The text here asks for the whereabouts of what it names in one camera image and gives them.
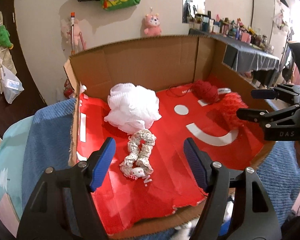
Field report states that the red foam fruit net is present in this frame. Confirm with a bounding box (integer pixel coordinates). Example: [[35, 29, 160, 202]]
[[217, 92, 248, 130]]

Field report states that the white mesh bath pouf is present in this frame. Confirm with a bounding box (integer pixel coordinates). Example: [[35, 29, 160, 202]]
[[104, 83, 161, 134]]

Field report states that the orange tipped stick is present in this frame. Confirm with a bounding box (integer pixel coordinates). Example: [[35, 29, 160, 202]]
[[70, 12, 75, 55]]

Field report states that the clear plastic bag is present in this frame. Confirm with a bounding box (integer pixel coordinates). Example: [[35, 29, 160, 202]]
[[1, 65, 24, 104]]

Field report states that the green plush toy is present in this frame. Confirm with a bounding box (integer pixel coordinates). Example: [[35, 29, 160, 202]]
[[0, 25, 13, 49]]

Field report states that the white crochet scrunchie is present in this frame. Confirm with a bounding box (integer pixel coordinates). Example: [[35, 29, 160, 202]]
[[120, 129, 157, 180]]

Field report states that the red yarn ball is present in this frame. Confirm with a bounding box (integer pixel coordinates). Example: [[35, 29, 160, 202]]
[[192, 80, 219, 103]]

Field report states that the blue knitted blanket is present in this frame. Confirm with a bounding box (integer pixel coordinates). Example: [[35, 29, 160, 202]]
[[21, 97, 300, 240]]

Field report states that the brown cardboard box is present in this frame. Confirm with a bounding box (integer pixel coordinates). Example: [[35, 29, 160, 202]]
[[63, 34, 276, 239]]

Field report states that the dark cloth covered table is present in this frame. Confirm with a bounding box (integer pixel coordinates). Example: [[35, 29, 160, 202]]
[[189, 29, 280, 87]]

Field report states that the pink plush toy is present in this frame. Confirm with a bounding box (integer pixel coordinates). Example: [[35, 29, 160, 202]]
[[144, 14, 162, 37]]

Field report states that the red plastic bag liner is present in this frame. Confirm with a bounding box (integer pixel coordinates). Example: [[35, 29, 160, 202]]
[[77, 74, 264, 239]]

